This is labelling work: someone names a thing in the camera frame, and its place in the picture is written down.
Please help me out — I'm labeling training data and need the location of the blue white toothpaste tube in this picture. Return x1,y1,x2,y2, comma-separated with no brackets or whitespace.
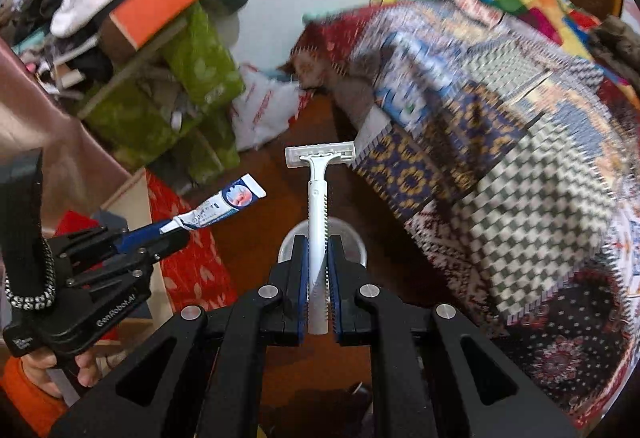
160,174,267,234

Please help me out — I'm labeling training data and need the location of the white disposable razor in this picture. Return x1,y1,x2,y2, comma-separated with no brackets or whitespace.
284,141,356,335

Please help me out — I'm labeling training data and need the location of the orange sleeve forearm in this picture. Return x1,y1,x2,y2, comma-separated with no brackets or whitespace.
1,357,67,437

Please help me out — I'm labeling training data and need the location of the white plastic trash bin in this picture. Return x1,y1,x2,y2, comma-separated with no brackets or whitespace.
276,216,369,269

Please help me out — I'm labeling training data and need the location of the left hand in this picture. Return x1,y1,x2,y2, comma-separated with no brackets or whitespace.
19,347,104,399

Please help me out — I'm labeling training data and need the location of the red floral box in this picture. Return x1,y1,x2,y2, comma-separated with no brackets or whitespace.
102,169,238,324

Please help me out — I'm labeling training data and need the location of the green patterned gift bag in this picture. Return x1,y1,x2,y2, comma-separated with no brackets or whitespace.
76,4,245,186

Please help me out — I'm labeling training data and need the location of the white plastic shopping bag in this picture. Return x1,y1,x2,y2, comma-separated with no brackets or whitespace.
230,64,314,152

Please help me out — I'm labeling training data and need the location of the orange cardboard box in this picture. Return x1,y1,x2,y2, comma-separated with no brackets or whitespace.
99,0,197,64

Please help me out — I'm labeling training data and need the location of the patchwork patterned bedspread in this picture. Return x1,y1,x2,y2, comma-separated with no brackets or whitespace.
291,0,639,431

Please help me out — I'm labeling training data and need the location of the teal plastic toy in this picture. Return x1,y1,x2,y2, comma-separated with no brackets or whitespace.
302,10,343,25

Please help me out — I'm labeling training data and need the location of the brown puffer jacket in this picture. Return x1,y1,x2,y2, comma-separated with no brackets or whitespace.
588,16,640,90

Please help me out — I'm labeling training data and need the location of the colourful block blanket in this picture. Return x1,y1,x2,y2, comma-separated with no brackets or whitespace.
480,0,600,60

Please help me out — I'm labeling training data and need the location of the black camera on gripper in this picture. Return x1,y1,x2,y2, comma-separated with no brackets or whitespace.
1,148,55,311

